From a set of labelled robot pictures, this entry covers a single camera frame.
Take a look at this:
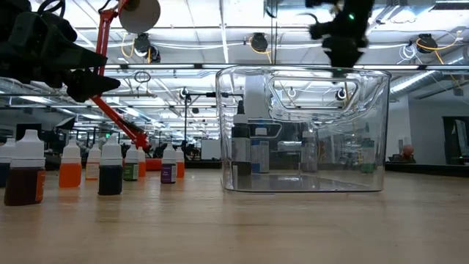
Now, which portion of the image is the small brown dropper bottle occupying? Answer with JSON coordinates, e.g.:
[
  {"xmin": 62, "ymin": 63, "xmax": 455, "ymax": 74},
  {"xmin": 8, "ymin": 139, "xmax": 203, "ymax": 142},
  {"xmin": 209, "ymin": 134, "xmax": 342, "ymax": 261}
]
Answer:
[{"xmin": 4, "ymin": 128, "xmax": 47, "ymax": 207}]

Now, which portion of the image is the white board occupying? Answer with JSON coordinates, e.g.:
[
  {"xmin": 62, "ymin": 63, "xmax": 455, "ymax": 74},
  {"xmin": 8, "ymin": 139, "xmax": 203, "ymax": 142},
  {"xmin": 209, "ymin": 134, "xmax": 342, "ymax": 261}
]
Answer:
[{"xmin": 200, "ymin": 139, "xmax": 222, "ymax": 161}]

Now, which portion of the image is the small purple dropper bottle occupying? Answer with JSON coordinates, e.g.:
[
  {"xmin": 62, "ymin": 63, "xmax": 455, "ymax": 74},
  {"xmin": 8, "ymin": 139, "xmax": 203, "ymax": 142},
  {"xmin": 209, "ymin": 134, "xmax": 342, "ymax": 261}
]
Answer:
[{"xmin": 160, "ymin": 142, "xmax": 178, "ymax": 185}]

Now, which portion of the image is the small orange dropper bottle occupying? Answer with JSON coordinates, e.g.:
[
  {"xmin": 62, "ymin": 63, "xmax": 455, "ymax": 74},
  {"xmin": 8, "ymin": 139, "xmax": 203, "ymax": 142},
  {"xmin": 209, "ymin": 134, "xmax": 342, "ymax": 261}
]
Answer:
[
  {"xmin": 58, "ymin": 138, "xmax": 83, "ymax": 189},
  {"xmin": 175, "ymin": 147, "xmax": 186, "ymax": 180},
  {"xmin": 137, "ymin": 146, "xmax": 147, "ymax": 179}
]

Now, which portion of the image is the black pole stand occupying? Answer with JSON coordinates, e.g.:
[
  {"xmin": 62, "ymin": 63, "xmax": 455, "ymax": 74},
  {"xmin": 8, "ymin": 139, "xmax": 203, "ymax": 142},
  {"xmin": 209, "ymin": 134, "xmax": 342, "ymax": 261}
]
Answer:
[{"xmin": 182, "ymin": 91, "xmax": 245, "ymax": 162}]

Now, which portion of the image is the large black food colouring bottle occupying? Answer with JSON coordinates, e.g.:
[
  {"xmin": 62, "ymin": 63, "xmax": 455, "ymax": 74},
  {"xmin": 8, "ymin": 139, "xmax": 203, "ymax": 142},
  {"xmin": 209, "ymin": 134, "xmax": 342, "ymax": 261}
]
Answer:
[{"xmin": 231, "ymin": 100, "xmax": 252, "ymax": 176}]

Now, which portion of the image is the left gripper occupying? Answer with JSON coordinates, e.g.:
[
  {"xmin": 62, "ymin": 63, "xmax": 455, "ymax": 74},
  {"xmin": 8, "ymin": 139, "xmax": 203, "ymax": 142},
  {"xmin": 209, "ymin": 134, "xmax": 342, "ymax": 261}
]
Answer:
[{"xmin": 0, "ymin": 11, "xmax": 121, "ymax": 103}]

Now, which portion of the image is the small green dropper bottle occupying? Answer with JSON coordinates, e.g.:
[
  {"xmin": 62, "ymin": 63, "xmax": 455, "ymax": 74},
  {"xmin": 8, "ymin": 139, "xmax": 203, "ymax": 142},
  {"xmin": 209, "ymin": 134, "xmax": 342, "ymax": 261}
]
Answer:
[{"xmin": 122, "ymin": 144, "xmax": 140, "ymax": 182}]

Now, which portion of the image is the black ceiling cord reel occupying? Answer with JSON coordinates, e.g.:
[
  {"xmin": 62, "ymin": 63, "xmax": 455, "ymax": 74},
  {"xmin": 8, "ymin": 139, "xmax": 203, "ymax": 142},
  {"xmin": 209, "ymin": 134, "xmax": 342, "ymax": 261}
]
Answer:
[
  {"xmin": 133, "ymin": 32, "xmax": 162, "ymax": 64},
  {"xmin": 250, "ymin": 32, "xmax": 270, "ymax": 54},
  {"xmin": 416, "ymin": 33, "xmax": 439, "ymax": 55}
]

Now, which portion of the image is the clear plastic bin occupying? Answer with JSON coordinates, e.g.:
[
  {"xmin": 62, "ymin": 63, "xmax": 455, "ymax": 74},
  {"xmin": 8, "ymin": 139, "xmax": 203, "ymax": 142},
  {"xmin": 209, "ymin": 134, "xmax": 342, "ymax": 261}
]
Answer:
[{"xmin": 215, "ymin": 65, "xmax": 392, "ymax": 194}]

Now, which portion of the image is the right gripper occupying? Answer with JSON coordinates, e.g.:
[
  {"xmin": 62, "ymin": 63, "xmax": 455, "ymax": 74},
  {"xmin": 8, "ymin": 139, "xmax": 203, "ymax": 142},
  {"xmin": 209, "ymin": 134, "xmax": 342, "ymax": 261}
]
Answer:
[{"xmin": 309, "ymin": 7, "xmax": 374, "ymax": 78}]

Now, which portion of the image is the yellow power cord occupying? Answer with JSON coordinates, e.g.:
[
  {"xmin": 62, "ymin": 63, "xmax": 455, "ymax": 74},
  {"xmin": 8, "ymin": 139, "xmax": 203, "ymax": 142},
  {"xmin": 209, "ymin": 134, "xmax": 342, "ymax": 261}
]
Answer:
[{"xmin": 342, "ymin": 78, "xmax": 352, "ymax": 111}]

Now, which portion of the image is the black aluminium rig frame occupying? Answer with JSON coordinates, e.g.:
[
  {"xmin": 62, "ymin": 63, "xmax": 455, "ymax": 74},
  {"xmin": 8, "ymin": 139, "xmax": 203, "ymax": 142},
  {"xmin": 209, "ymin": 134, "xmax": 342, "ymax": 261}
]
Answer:
[{"xmin": 270, "ymin": 0, "xmax": 278, "ymax": 70}]

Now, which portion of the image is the small black dropper bottle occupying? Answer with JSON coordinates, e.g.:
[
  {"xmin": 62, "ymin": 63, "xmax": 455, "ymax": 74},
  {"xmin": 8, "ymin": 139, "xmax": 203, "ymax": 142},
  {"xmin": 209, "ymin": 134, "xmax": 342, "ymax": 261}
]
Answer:
[{"xmin": 97, "ymin": 134, "xmax": 124, "ymax": 197}]

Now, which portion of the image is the dark round object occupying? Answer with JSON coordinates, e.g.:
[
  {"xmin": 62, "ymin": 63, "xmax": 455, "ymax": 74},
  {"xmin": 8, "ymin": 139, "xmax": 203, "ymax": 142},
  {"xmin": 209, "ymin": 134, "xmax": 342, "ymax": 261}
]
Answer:
[{"xmin": 36, "ymin": 0, "xmax": 67, "ymax": 19}]

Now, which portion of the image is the dark display screen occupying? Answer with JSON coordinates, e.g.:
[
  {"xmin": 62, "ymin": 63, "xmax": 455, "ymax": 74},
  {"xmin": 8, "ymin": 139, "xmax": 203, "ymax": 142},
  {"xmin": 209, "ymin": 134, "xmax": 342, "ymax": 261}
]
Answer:
[{"xmin": 442, "ymin": 116, "xmax": 469, "ymax": 166}]

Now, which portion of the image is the small dark blue dropper bottle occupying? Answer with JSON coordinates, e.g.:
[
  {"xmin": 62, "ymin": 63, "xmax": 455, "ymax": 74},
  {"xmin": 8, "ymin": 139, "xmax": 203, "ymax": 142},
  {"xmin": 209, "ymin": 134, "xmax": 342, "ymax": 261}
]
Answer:
[{"xmin": 0, "ymin": 138, "xmax": 16, "ymax": 188}]

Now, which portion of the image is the large blue food colouring bottle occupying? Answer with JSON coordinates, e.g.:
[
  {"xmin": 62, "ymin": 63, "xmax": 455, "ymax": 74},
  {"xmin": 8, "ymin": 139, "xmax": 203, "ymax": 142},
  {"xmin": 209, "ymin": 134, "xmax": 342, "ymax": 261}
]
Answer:
[{"xmin": 250, "ymin": 127, "xmax": 270, "ymax": 174}]

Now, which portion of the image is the red desk lamp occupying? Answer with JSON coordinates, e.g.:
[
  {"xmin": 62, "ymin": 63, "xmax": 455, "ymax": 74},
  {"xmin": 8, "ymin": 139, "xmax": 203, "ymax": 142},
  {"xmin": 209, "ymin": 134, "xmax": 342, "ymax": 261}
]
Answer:
[{"xmin": 89, "ymin": 0, "xmax": 163, "ymax": 172}]

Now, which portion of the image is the person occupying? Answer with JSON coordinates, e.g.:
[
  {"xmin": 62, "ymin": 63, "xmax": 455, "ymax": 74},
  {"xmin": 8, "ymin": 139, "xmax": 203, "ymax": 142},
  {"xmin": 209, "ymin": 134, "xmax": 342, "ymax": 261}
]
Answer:
[{"xmin": 401, "ymin": 144, "xmax": 416, "ymax": 161}]

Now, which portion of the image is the large green food colouring bottle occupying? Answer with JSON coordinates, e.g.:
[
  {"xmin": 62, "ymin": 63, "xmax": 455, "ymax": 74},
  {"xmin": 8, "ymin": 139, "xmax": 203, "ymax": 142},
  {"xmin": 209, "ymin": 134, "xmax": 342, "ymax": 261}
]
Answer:
[{"xmin": 360, "ymin": 137, "xmax": 377, "ymax": 175}]

